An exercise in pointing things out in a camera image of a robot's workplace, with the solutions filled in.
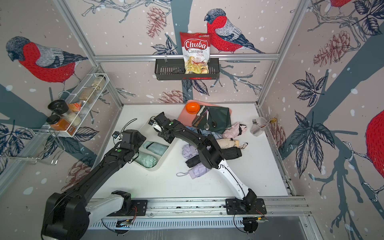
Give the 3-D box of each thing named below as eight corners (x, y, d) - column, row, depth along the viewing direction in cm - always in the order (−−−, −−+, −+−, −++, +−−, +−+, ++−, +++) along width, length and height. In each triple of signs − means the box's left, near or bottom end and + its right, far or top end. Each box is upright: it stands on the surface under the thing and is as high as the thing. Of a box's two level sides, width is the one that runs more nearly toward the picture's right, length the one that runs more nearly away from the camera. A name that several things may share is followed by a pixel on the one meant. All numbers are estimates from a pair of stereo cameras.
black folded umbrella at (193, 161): (189, 169, 88) (189, 167, 85) (186, 163, 90) (185, 160, 87) (201, 162, 91) (201, 159, 88) (197, 156, 93) (197, 153, 90)
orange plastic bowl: (185, 114, 116) (185, 110, 112) (186, 106, 121) (186, 102, 117) (200, 114, 116) (200, 110, 112) (199, 106, 121) (200, 102, 117)
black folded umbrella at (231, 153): (224, 160, 91) (225, 157, 88) (221, 151, 95) (222, 148, 92) (240, 157, 93) (242, 154, 90) (237, 148, 97) (238, 145, 93)
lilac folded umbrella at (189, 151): (182, 159, 92) (181, 155, 88) (183, 147, 97) (182, 144, 93) (198, 159, 92) (198, 155, 88) (198, 147, 97) (198, 144, 93)
